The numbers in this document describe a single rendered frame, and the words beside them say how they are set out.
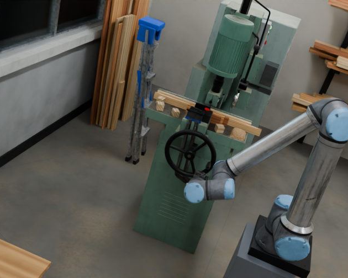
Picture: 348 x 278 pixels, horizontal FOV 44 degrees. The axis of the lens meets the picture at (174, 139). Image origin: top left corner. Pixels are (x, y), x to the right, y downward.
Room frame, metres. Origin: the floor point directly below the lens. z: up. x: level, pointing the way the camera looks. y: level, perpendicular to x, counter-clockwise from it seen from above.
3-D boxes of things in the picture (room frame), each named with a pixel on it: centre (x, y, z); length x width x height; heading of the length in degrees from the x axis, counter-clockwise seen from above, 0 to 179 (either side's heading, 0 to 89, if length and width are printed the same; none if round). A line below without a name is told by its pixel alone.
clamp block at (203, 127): (2.22, -0.09, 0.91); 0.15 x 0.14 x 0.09; 83
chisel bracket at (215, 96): (2.42, -0.16, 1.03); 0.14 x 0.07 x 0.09; 173
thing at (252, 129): (2.40, -0.14, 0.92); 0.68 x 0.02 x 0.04; 83
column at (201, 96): (2.69, -0.19, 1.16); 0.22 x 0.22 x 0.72; 83
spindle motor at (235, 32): (2.40, -0.15, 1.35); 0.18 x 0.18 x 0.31
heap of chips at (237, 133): (2.29, -0.35, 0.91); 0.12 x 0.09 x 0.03; 173
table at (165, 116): (2.30, -0.10, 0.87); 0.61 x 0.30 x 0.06; 83
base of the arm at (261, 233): (1.80, -0.64, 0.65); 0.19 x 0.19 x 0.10
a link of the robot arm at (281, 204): (1.79, -0.64, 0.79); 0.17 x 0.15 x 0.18; 2
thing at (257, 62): (2.60, -0.33, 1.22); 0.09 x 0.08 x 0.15; 173
